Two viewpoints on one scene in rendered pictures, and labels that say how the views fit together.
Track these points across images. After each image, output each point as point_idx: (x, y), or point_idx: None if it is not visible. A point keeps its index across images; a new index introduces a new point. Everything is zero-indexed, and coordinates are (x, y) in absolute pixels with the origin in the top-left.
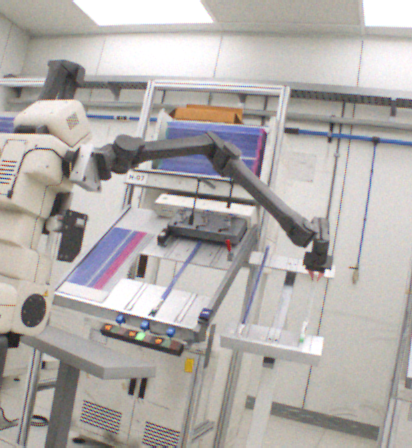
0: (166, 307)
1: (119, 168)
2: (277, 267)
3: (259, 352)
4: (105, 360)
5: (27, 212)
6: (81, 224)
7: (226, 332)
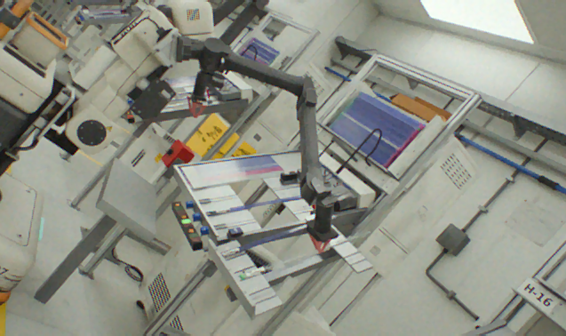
0: (226, 216)
1: (203, 63)
2: None
3: (224, 275)
4: (120, 203)
5: (125, 62)
6: (165, 96)
7: (222, 246)
